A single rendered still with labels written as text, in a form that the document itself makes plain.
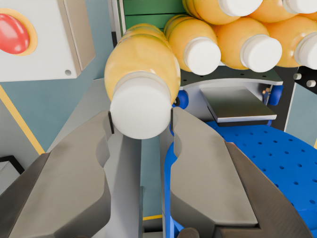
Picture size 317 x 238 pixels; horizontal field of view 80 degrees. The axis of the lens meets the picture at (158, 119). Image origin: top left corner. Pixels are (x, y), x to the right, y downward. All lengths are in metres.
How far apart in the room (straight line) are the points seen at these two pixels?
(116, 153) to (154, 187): 1.49
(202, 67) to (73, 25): 0.15
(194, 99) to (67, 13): 0.30
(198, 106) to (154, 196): 1.86
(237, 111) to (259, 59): 0.12
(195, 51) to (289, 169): 0.25
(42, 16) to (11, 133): 1.77
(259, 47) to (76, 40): 0.21
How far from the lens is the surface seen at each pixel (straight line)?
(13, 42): 0.24
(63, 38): 0.23
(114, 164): 0.62
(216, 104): 0.37
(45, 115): 1.72
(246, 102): 0.39
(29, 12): 0.24
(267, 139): 0.43
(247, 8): 0.24
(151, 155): 1.79
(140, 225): 1.88
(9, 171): 2.03
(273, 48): 0.26
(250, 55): 0.25
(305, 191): 0.36
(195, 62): 0.23
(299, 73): 0.51
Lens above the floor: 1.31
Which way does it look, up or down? 58 degrees down
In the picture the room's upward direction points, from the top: 175 degrees clockwise
